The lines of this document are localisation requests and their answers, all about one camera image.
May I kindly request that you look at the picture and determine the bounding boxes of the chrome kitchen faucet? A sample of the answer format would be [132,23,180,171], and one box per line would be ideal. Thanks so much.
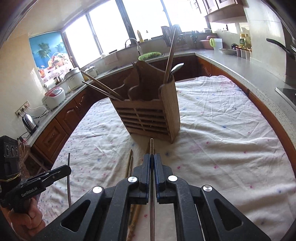
[125,38,142,56]

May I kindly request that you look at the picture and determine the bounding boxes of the large white cooker pot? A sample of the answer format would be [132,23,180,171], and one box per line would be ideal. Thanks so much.
[64,67,84,91]

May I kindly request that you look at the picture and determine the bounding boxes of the green lid white pitcher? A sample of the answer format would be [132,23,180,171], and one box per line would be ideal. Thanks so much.
[209,38,223,51]

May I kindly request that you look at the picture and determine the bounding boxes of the wooden utensil holder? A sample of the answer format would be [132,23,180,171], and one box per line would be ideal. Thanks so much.
[111,61,180,143]

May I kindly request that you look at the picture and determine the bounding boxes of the electric steel kettle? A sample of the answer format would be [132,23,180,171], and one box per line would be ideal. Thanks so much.
[22,114,39,135]

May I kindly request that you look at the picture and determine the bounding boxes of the left hand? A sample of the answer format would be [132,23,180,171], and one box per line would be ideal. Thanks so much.
[1,198,46,240]

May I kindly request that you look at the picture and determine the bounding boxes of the yellow green bottle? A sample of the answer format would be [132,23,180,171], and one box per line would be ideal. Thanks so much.
[239,33,251,49]

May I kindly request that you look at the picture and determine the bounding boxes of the small white cooker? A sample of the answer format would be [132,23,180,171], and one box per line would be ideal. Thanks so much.
[85,66,99,78]

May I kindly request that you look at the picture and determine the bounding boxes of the upper wooden cabinets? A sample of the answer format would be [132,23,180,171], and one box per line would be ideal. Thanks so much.
[193,0,247,24]

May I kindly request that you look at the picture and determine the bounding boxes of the gas stove top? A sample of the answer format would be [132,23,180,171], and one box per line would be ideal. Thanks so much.
[275,87,296,109]

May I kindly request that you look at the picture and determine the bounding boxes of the dish drying rack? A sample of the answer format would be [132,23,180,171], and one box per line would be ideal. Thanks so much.
[161,25,187,47]

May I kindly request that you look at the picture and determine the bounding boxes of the black wok with handle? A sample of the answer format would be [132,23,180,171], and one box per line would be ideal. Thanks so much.
[266,38,295,60]

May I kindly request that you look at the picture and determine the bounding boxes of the floral white tablecloth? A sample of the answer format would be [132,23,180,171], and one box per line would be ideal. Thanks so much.
[38,76,295,240]

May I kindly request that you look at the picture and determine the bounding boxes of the wall power socket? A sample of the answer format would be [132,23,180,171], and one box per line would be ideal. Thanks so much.
[15,100,30,116]

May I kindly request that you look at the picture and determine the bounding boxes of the red white rice cooker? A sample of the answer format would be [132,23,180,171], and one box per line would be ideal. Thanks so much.
[42,87,66,110]

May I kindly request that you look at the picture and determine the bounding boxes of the wooden chopstick on cloth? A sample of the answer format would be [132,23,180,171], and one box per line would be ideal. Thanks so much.
[67,153,72,207]
[126,204,142,241]
[125,149,133,178]

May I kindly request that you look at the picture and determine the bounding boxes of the green dish mat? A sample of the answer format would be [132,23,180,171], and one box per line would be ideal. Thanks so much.
[138,52,163,61]

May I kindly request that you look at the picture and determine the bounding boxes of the pink plastic basin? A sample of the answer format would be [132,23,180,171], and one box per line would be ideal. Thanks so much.
[200,35,216,50]

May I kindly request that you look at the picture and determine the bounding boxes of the wooden chopstick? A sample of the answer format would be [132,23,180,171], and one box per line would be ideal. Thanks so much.
[80,70,124,101]
[125,149,133,178]
[67,153,72,207]
[126,204,142,241]

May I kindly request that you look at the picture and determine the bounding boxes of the yellow dish soap bottle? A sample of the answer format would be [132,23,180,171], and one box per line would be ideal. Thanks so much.
[137,30,144,43]

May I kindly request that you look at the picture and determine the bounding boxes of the fruit poster window blind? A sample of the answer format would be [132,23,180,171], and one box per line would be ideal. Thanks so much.
[29,31,73,85]

